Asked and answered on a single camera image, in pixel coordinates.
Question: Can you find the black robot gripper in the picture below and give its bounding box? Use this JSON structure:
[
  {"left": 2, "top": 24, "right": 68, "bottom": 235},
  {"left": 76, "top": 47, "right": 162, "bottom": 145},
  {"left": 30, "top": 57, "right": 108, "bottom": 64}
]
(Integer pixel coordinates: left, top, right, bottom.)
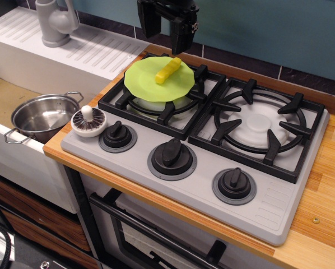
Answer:
[{"left": 137, "top": 1, "right": 199, "bottom": 55}]

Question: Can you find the yellow toy fry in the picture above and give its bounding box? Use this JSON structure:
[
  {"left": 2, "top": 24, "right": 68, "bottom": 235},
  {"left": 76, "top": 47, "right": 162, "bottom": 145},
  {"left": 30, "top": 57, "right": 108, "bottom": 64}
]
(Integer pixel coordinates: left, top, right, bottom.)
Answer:
[{"left": 155, "top": 58, "right": 182, "bottom": 84}]

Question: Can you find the green plastic plate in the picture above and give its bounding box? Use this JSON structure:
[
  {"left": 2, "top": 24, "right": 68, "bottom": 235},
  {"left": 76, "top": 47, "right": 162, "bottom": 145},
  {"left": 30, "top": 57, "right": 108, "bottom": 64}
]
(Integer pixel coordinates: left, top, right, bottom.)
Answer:
[{"left": 124, "top": 56, "right": 195, "bottom": 102}]

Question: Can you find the white brown toy mushroom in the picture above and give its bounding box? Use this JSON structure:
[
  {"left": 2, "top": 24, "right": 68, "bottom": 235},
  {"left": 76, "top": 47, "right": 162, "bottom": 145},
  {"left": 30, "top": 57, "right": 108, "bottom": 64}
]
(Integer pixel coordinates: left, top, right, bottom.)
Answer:
[{"left": 71, "top": 105, "right": 108, "bottom": 138}]

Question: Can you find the white toy sink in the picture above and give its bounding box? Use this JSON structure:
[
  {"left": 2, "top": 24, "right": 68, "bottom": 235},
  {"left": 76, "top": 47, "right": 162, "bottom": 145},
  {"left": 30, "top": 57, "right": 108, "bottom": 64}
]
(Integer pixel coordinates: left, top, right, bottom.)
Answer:
[{"left": 0, "top": 7, "right": 147, "bottom": 214}]

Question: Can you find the stainless steel pot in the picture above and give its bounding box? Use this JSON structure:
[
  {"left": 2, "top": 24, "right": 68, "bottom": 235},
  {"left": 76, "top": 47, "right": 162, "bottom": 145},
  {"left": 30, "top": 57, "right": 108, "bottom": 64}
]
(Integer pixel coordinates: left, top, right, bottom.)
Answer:
[{"left": 4, "top": 91, "right": 84, "bottom": 144}]

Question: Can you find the black left burner grate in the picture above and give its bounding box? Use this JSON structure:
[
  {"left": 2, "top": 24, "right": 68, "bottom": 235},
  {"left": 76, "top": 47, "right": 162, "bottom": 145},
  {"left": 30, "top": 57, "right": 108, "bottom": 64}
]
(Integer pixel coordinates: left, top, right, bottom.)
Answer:
[{"left": 98, "top": 53, "right": 227, "bottom": 140}]

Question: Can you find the black burner grate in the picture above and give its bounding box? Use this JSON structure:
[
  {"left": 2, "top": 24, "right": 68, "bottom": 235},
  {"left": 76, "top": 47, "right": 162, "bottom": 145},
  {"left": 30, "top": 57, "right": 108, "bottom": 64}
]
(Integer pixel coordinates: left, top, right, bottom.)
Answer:
[
  {"left": 189, "top": 78, "right": 329, "bottom": 183},
  {"left": 98, "top": 53, "right": 227, "bottom": 140}
]

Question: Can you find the grey toy faucet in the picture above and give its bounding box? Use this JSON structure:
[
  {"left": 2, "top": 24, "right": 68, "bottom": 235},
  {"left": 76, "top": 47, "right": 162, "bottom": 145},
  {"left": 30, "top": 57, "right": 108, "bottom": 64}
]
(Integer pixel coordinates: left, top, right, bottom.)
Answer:
[{"left": 35, "top": 0, "right": 79, "bottom": 48}]

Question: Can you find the black left stove knob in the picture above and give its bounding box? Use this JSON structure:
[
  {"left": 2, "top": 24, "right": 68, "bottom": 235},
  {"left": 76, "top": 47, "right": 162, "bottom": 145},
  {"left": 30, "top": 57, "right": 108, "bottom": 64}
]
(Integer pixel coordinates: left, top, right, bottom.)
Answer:
[{"left": 99, "top": 120, "right": 137, "bottom": 154}]

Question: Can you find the black stove knob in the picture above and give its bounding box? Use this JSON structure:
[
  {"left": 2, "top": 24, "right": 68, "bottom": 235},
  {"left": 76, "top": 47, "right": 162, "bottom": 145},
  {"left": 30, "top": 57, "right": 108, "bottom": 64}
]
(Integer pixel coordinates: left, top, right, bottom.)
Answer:
[
  {"left": 99, "top": 120, "right": 137, "bottom": 154},
  {"left": 147, "top": 138, "right": 197, "bottom": 181},
  {"left": 212, "top": 168, "right": 257, "bottom": 206}
]

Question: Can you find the black middle stove knob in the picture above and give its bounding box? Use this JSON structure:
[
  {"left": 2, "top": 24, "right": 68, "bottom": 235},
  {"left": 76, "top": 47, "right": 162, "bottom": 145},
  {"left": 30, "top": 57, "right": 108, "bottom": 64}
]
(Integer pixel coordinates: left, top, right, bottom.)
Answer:
[{"left": 147, "top": 138, "right": 197, "bottom": 181}]

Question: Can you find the black right burner grate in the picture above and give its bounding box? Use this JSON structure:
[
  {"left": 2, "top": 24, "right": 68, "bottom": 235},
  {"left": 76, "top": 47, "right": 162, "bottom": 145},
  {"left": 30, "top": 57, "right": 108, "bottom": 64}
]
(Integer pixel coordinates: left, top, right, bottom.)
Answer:
[{"left": 189, "top": 78, "right": 329, "bottom": 183}]

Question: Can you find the grey toy stove top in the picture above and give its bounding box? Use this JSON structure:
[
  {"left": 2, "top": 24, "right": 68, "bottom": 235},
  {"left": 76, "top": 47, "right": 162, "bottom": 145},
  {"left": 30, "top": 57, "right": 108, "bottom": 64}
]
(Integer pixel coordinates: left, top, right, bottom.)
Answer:
[{"left": 60, "top": 53, "right": 331, "bottom": 247}]

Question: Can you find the black right stove knob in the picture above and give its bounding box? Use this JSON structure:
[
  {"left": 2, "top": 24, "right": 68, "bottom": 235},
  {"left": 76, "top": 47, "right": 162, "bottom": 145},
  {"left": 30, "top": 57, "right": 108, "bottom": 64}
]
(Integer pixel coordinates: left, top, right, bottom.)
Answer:
[{"left": 212, "top": 168, "right": 257, "bottom": 206}]

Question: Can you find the toy oven door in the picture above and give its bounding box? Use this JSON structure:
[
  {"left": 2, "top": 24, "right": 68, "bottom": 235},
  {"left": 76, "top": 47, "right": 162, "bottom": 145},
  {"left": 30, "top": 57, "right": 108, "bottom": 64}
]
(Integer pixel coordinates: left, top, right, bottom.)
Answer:
[{"left": 89, "top": 188, "right": 274, "bottom": 268}]

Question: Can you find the wooden drawer front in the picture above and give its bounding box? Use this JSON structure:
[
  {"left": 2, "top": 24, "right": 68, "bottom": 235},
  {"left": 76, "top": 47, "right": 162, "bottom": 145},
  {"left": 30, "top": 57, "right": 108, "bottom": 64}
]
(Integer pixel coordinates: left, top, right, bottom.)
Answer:
[{"left": 0, "top": 176, "right": 99, "bottom": 268}]

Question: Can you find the black braided cable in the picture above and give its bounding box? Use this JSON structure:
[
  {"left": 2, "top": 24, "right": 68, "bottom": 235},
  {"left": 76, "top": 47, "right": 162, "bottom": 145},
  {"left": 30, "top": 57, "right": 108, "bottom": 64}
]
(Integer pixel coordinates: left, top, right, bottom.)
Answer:
[{"left": 0, "top": 223, "right": 15, "bottom": 269}]

